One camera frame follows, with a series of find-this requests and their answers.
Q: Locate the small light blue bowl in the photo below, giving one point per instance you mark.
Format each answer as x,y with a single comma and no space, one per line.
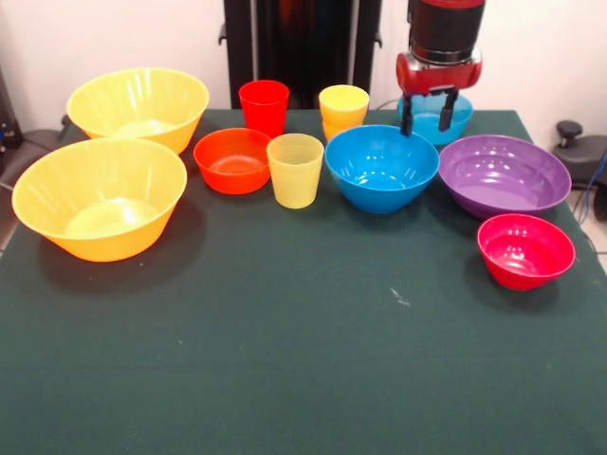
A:
427,124

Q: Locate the black wheeled floor base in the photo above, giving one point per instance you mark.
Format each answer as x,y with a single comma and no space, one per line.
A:
581,151
9,128

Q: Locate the small pink bowl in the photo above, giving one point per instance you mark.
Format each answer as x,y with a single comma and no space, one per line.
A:
526,256

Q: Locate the small red-orange bowl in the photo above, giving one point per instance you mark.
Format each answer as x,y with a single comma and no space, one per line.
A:
227,161

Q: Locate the purple bowl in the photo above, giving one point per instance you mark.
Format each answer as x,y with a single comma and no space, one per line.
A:
502,180

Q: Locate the yellow cup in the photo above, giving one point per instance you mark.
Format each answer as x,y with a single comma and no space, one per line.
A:
343,106

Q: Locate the dark green table cloth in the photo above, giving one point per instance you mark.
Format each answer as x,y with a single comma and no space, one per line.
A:
284,355

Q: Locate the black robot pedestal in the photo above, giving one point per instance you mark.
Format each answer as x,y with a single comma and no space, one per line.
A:
303,47

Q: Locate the red cup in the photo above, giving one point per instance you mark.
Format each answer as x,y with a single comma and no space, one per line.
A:
264,111

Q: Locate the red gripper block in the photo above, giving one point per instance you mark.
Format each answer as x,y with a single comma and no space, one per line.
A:
441,76

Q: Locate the yellow-green cup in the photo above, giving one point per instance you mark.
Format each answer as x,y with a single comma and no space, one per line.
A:
295,175

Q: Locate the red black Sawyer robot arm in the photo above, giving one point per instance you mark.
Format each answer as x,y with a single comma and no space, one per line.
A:
443,28

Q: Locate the large orange bowl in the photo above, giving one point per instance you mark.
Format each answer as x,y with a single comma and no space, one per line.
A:
95,213
137,109

